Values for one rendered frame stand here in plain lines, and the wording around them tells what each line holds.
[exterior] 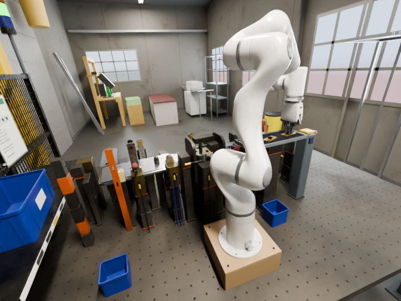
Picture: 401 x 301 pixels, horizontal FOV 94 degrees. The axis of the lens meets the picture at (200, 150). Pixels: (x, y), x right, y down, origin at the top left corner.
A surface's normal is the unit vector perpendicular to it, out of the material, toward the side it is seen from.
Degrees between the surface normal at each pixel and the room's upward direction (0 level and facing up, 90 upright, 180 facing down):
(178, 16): 90
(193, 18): 90
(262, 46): 76
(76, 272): 0
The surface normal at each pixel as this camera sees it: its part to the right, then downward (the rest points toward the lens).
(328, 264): -0.05, -0.92
